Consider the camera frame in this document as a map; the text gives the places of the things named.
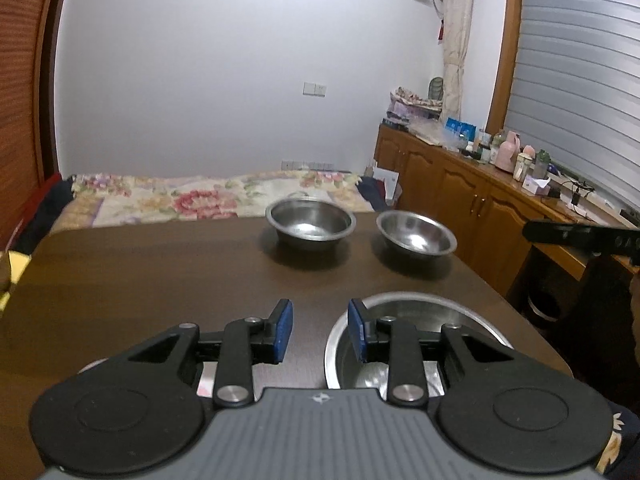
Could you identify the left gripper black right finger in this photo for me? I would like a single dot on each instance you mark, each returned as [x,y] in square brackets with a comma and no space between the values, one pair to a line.
[475,368]

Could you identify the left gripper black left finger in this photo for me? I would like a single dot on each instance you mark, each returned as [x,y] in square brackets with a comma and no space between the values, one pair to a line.
[163,371]

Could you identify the large steel bowl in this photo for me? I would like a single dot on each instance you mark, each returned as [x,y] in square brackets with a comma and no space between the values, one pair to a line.
[343,370]

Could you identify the small steel bowl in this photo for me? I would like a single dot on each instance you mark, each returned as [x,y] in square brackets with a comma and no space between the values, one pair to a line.
[414,235]

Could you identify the wooden sideboard cabinet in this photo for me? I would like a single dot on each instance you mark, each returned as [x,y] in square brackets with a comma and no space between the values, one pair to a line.
[484,207]

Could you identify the pink bottle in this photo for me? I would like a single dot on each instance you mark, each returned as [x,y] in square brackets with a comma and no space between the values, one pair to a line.
[508,152]

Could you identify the grey window blind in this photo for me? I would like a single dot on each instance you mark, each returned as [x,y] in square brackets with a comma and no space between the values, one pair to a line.
[575,89]

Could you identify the blue white box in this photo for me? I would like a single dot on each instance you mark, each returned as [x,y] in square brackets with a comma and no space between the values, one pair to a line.
[461,128]

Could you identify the floral bed quilt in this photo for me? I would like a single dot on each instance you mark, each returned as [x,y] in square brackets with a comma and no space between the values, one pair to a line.
[108,200]

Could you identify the dark red blanket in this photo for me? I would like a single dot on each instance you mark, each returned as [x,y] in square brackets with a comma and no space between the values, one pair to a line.
[40,213]

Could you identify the folded floral cloth stack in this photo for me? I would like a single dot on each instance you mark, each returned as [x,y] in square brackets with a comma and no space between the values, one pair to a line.
[406,104]

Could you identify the beige curtain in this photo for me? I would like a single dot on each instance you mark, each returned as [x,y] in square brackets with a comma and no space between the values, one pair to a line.
[457,27]

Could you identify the wooden louvered wardrobe door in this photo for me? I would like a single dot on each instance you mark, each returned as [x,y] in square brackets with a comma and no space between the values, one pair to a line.
[29,34]

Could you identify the wall power outlet strip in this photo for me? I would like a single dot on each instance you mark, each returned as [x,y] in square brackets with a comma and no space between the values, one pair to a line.
[297,165]

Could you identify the white wall switch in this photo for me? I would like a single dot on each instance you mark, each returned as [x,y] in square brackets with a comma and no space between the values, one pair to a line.
[311,89]

